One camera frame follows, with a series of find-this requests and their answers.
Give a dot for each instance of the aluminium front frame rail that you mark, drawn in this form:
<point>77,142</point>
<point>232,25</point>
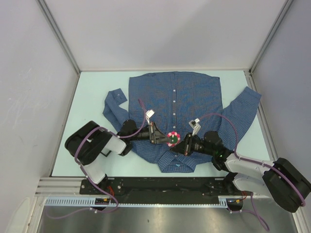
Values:
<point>82,186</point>

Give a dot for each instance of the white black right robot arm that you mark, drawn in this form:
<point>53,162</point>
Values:
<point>239,168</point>

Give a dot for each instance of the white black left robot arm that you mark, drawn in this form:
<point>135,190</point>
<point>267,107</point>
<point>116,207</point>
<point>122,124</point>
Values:
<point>92,141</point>

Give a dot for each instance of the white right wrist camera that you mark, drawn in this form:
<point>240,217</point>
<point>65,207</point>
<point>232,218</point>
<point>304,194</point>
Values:
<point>195,126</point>

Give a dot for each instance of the left aluminium corner post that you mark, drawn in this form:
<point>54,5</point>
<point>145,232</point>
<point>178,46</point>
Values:
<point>58,34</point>

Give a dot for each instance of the aluminium corner post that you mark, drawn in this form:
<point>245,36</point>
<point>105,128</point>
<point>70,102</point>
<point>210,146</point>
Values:
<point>58,34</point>
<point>271,34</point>

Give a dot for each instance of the slotted grey cable duct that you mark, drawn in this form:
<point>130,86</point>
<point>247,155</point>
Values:
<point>215,202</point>

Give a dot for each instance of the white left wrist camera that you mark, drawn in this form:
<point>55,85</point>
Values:
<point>148,115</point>

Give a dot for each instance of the blue plaid button shirt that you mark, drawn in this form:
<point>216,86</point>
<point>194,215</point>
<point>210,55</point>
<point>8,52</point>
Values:
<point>179,97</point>

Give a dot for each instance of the right aluminium corner post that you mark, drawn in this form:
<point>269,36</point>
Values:
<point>271,34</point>

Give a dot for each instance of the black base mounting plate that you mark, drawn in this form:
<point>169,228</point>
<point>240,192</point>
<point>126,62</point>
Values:
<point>211,186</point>

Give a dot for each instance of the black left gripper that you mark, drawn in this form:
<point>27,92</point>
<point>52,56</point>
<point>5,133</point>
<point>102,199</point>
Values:
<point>157,136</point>

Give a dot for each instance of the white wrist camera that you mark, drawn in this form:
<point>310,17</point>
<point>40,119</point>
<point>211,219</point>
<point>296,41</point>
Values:
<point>195,126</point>
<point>148,115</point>

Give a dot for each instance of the black framed clear box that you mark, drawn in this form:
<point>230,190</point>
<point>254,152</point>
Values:
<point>105,152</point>

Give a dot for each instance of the pink flower smiley brooch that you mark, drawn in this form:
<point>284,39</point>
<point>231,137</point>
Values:
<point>174,137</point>

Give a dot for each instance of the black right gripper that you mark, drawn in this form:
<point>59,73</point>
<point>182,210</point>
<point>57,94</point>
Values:
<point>185,147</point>

